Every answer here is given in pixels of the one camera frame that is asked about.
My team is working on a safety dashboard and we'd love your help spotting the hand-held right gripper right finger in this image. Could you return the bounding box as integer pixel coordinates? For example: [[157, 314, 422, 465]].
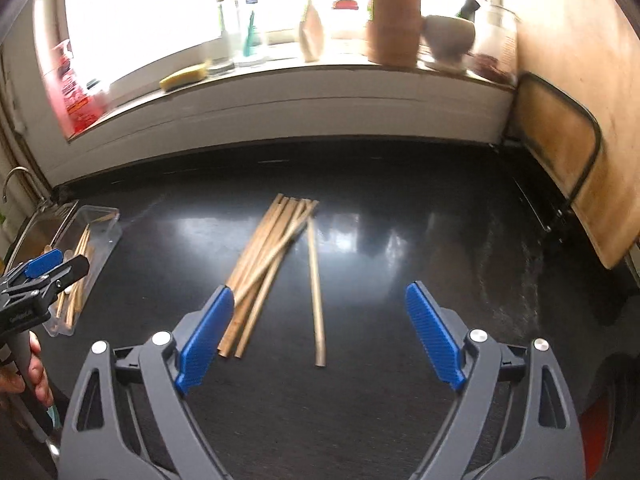
[[405, 281, 586, 480]]

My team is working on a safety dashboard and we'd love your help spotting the wooden utensil holder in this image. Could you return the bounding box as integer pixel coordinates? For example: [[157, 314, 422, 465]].
[[365, 0, 422, 66]]

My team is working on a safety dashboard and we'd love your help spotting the white mortar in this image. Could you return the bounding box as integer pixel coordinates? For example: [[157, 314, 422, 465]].
[[422, 14, 476, 70]]

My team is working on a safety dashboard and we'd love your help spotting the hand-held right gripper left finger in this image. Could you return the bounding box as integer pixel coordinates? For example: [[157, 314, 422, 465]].
[[59, 285, 236, 480]]

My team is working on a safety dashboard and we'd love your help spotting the chrome faucet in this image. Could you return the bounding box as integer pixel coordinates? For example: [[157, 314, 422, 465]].
[[1, 166, 31, 203]]

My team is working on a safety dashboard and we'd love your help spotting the window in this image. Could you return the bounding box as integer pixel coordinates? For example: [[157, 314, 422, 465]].
[[65, 0, 496, 86]]

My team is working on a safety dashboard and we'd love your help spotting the tall clear glass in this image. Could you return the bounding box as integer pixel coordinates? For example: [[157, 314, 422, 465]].
[[207, 0, 236, 77]]

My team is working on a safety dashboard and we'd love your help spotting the yellow sponge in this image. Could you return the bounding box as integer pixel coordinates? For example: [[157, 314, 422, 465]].
[[160, 62, 211, 92]]

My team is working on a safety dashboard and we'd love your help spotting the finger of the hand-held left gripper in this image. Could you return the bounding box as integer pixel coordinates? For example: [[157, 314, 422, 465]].
[[0, 254, 63, 288], [20, 256, 90, 301]]

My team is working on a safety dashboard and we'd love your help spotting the red-lidded jar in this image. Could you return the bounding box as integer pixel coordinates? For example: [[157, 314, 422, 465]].
[[330, 0, 362, 41]]

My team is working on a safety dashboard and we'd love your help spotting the black wire rack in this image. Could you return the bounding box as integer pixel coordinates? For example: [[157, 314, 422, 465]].
[[502, 71, 604, 235]]

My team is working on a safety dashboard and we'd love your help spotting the clear glass tumbler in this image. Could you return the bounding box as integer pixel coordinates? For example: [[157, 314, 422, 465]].
[[235, 2, 270, 67]]

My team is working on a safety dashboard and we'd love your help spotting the pale bottle black cap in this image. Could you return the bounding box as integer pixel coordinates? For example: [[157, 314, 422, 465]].
[[299, 0, 326, 63]]

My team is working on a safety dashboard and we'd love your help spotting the large clear glass jar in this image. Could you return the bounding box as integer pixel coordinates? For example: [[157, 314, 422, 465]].
[[472, 5, 518, 82]]

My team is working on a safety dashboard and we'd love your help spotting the clear plastic container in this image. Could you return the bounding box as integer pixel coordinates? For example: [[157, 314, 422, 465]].
[[42, 204, 123, 337]]

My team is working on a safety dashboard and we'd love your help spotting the red detergent pouch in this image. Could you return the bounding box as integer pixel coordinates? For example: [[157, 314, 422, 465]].
[[45, 42, 108, 133]]

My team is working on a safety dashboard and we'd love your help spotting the stainless steel sink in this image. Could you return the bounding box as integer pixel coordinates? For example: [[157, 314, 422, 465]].
[[17, 199, 81, 261]]

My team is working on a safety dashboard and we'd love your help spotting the large wooden cutting board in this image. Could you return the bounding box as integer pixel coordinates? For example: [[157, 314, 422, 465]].
[[500, 0, 640, 270]]

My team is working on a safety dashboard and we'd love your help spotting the pile of wooden chopsticks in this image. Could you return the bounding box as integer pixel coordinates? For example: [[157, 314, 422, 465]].
[[55, 192, 328, 367]]

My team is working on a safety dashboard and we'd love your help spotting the person's left hand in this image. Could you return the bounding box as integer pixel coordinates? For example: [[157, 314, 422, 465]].
[[0, 334, 55, 408]]

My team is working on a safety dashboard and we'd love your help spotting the small wooden cutting board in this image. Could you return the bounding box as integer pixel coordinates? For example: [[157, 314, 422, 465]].
[[515, 77, 598, 201]]

